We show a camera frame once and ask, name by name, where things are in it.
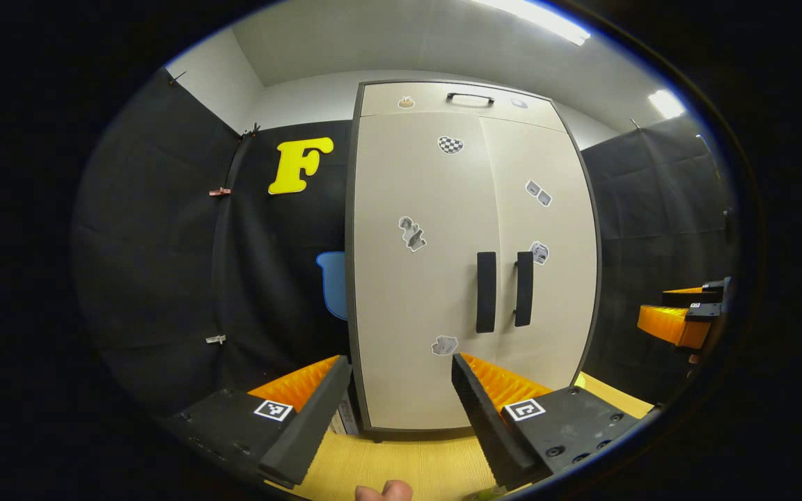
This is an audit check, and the black door handle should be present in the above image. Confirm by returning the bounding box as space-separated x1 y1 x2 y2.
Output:
476 251 498 334
512 251 535 328

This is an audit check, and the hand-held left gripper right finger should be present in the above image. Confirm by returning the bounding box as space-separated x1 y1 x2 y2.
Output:
451 353 656 491

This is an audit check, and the small ceiling light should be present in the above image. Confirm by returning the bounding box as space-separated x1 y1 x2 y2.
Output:
648 88 686 120

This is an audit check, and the white cabinet drawer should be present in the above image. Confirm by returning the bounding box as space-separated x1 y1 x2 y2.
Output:
361 82 567 133

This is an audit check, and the long ceiling light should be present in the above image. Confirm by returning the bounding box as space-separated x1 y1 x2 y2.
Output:
471 0 591 47

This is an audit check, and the white grey cabinet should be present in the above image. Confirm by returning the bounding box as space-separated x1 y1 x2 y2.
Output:
345 80 602 443

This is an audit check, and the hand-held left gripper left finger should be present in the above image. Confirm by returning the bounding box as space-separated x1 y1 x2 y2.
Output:
164 355 353 489

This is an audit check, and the black backdrop cloth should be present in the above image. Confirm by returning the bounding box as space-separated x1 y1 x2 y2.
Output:
579 115 739 408
70 67 354 418

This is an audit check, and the white cabinet door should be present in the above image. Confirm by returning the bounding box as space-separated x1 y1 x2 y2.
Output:
479 117 598 390
354 113 503 430

